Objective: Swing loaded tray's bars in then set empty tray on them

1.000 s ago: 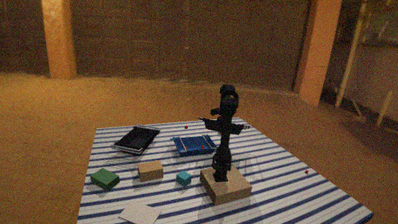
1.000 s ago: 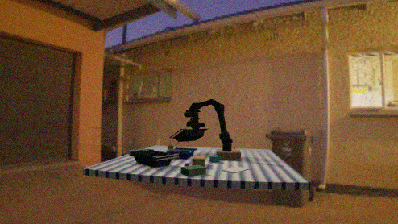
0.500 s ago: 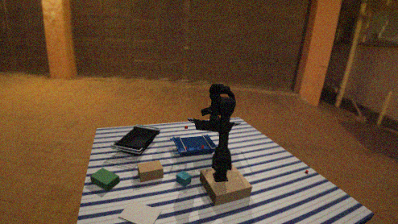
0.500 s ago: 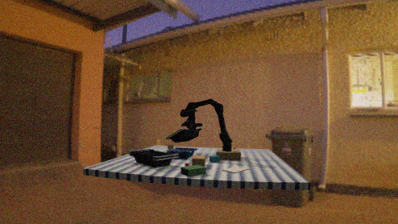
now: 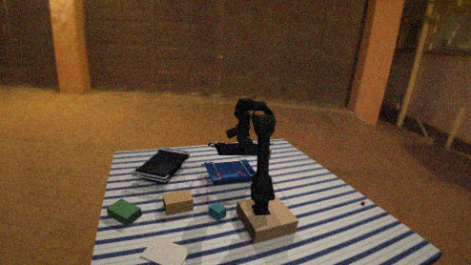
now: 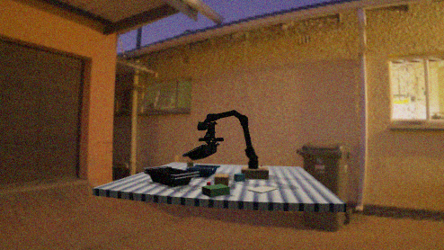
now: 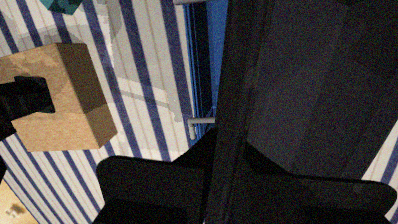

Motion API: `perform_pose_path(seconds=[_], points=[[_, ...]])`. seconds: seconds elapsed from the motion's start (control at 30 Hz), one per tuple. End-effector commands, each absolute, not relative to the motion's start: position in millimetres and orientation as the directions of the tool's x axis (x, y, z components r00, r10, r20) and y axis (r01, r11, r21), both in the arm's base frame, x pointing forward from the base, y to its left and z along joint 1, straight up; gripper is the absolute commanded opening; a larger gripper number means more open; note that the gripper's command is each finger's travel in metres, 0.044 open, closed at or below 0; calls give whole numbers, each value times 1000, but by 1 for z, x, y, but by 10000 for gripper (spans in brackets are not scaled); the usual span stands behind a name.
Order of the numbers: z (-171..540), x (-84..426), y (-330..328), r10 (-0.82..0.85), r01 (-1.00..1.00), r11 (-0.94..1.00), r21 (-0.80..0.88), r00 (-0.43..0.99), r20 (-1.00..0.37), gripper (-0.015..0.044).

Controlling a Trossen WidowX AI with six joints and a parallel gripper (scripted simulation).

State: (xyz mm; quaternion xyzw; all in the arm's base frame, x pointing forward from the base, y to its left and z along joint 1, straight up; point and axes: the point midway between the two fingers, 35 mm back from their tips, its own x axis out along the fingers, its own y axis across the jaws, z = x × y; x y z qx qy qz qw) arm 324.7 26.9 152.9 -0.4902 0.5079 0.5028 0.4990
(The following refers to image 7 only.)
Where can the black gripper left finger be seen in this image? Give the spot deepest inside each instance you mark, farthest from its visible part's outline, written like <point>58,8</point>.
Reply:
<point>183,183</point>

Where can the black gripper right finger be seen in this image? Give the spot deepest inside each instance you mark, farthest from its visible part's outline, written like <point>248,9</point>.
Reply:
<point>265,193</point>

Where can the blue plastic tray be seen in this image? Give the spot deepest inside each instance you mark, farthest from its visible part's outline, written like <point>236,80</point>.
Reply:
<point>205,34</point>

